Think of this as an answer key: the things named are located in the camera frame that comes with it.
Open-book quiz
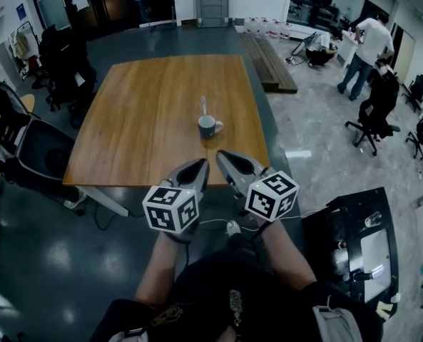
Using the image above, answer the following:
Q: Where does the white table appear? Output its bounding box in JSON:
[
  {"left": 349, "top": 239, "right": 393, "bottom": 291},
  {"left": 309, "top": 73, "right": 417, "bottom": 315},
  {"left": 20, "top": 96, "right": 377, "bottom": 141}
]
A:
[{"left": 337, "top": 29, "right": 362, "bottom": 69}]

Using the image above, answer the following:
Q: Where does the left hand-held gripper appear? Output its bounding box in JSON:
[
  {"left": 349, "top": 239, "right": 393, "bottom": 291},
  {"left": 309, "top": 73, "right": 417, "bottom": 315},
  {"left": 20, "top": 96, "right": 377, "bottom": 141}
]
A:
[{"left": 142, "top": 157, "right": 211, "bottom": 244}]

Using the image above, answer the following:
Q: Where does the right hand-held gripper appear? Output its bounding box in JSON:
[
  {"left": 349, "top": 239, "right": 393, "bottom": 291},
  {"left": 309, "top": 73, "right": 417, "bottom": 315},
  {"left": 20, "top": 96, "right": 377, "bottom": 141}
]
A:
[{"left": 215, "top": 150, "right": 300, "bottom": 224}]

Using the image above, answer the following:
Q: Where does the white table leg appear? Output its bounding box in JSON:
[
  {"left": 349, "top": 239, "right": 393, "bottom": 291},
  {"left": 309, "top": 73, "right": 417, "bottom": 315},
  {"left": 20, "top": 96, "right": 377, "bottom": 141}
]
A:
[{"left": 78, "top": 186, "right": 131, "bottom": 218}]

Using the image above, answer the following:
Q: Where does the dark wooden bench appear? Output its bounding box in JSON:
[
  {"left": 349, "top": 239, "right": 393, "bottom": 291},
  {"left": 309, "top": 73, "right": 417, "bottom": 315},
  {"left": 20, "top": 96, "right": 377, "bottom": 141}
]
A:
[{"left": 240, "top": 33, "right": 300, "bottom": 94}]

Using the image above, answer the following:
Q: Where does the person's black clothing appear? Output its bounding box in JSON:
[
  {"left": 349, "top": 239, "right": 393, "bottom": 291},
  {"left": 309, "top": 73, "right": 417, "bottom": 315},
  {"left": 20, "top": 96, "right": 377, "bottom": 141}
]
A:
[{"left": 89, "top": 232, "right": 384, "bottom": 342}]

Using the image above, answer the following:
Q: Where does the black equipment case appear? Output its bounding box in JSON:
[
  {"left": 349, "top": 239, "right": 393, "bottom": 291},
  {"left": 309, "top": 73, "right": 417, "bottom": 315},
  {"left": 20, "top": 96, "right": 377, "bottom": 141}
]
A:
[{"left": 300, "top": 187, "right": 401, "bottom": 317}]

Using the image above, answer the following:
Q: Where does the row of water jugs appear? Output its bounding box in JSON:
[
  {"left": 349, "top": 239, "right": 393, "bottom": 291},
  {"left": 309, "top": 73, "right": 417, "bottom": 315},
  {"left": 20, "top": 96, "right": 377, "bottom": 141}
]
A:
[{"left": 244, "top": 16, "right": 292, "bottom": 42}]

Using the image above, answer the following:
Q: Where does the person's right forearm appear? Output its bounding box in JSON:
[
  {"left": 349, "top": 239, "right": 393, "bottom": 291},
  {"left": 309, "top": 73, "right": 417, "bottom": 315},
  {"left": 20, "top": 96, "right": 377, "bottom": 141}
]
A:
[{"left": 253, "top": 220, "right": 319, "bottom": 292}]

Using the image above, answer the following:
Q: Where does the clothes rack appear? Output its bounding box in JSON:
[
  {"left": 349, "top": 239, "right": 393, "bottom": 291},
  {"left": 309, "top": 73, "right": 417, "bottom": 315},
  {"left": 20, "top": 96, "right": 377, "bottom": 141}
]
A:
[{"left": 6, "top": 21, "right": 41, "bottom": 81}]

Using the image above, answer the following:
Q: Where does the dark blue cup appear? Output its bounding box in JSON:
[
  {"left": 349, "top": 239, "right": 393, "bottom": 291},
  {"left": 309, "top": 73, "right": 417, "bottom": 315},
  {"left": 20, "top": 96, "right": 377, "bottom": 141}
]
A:
[{"left": 198, "top": 115, "right": 225, "bottom": 140}]

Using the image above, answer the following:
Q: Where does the person's left forearm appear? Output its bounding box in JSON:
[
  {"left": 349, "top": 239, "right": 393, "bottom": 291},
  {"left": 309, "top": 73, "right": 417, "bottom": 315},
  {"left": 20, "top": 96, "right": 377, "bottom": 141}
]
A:
[{"left": 134, "top": 231, "right": 188, "bottom": 311}]

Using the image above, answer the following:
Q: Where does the black cable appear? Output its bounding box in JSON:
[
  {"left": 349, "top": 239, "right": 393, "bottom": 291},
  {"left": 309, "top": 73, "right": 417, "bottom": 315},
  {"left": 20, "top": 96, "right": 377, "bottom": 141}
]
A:
[{"left": 92, "top": 200, "right": 145, "bottom": 232}]

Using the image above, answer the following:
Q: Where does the grey folded table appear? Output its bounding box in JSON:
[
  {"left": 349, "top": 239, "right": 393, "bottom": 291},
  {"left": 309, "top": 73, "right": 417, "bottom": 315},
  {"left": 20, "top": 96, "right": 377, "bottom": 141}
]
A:
[{"left": 193, "top": 0, "right": 231, "bottom": 29}]

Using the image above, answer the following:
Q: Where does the white cable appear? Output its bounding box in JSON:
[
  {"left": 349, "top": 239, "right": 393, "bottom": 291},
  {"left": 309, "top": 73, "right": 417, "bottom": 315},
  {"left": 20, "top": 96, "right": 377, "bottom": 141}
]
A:
[{"left": 199, "top": 210, "right": 332, "bottom": 232}]

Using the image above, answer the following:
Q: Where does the person's white shoe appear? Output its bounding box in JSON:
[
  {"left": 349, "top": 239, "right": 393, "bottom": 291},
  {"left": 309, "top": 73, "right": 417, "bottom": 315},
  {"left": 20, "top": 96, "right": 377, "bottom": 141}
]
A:
[{"left": 225, "top": 219, "right": 242, "bottom": 237}]

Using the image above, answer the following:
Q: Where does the round wooden stool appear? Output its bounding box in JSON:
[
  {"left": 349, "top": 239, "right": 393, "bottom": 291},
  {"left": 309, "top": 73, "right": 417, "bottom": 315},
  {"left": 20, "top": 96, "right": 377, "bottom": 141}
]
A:
[{"left": 19, "top": 94, "right": 36, "bottom": 114}]

